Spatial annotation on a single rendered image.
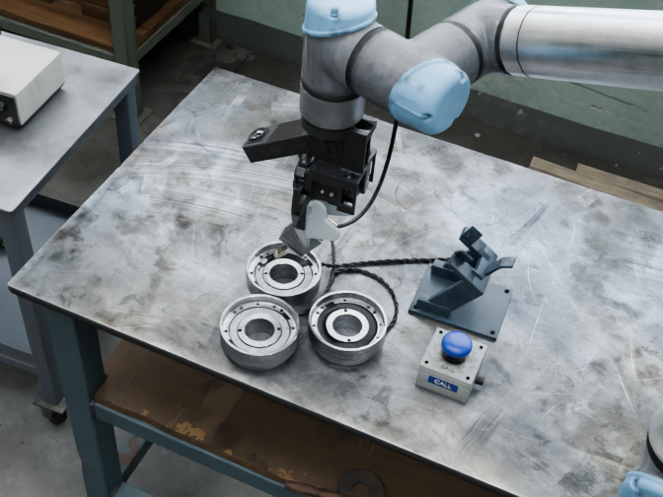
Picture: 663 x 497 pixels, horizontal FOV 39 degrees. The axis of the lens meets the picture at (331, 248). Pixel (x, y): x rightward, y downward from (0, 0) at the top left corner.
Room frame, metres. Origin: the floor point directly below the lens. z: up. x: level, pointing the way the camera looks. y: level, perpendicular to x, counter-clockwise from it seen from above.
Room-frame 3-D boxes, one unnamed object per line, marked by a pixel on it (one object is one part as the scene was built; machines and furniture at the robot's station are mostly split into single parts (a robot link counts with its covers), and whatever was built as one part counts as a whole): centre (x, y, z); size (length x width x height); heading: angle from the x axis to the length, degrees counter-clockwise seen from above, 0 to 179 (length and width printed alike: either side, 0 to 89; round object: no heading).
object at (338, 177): (0.88, 0.01, 1.07); 0.09 x 0.08 x 0.12; 73
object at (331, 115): (0.89, 0.01, 1.15); 0.08 x 0.08 x 0.05
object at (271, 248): (0.90, 0.06, 0.82); 0.10 x 0.10 x 0.04
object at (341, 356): (0.82, -0.03, 0.82); 0.10 x 0.10 x 0.04
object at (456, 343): (0.78, -0.17, 0.85); 0.04 x 0.04 x 0.05
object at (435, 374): (0.77, -0.18, 0.82); 0.08 x 0.07 x 0.05; 70
